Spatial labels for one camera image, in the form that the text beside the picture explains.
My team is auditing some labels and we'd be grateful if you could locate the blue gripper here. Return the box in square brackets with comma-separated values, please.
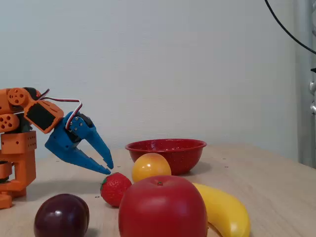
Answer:
[44, 111, 115, 175]

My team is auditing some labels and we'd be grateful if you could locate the red white black servo cable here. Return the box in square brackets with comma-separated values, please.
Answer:
[37, 88, 83, 130]

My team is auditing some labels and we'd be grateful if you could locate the yellow orange peach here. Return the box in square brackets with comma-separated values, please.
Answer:
[131, 153, 172, 183]

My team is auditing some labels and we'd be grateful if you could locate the red apple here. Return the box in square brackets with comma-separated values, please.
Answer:
[118, 175, 208, 237]

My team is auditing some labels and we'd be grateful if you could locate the red speckled enamel bowl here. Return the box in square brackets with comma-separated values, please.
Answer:
[125, 138, 207, 176]

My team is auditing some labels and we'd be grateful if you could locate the yellow banana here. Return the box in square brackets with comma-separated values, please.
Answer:
[192, 182, 251, 237]

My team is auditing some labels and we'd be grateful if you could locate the thin black cable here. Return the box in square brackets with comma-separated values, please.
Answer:
[264, 0, 316, 55]

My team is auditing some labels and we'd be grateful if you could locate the dark purple plum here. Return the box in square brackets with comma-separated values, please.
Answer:
[34, 194, 90, 237]

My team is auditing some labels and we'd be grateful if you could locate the red strawberry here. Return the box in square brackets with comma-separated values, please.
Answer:
[100, 172, 133, 207]

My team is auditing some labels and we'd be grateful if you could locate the grey metal pole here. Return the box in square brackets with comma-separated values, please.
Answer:
[293, 0, 316, 170]

